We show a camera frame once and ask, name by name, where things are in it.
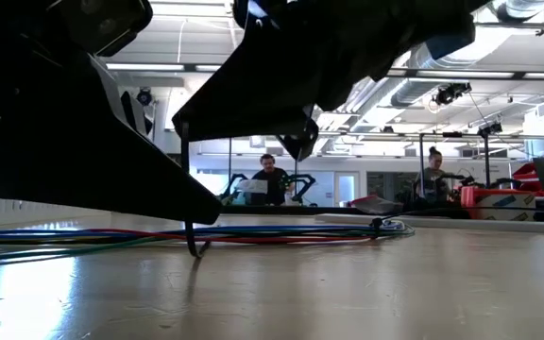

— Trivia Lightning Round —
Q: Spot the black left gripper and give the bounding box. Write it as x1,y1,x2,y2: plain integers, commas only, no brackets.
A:
0,0,221,226

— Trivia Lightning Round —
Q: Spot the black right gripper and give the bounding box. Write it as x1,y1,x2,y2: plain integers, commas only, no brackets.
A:
172,0,490,162

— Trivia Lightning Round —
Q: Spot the black zip tie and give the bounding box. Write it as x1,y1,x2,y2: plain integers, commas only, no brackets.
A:
179,121,212,260
369,215,386,238

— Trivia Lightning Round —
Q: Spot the bundle of coloured cables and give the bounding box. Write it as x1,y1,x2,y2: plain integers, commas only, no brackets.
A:
0,225,416,268

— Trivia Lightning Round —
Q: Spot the person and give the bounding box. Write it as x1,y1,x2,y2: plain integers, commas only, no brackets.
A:
246,153,297,207
412,145,457,205

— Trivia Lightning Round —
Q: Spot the long ceiling light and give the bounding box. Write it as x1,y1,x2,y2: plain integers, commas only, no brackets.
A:
105,62,222,73
416,70,544,80

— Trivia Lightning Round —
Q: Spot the black vertical pole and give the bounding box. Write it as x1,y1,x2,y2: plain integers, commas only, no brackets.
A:
483,133,492,189
417,133,427,199

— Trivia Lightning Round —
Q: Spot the black aluminium table frame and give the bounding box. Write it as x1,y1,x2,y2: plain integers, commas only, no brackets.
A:
219,204,471,217

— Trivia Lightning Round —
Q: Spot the silver ventilation duct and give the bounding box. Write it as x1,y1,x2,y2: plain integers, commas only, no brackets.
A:
389,44,474,109
488,0,544,21

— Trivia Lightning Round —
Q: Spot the black ceiling-mounted camera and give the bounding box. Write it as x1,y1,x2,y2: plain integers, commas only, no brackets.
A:
477,121,504,138
432,82,473,107

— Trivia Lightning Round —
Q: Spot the white flat duct cover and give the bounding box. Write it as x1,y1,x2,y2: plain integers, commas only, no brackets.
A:
314,212,544,236

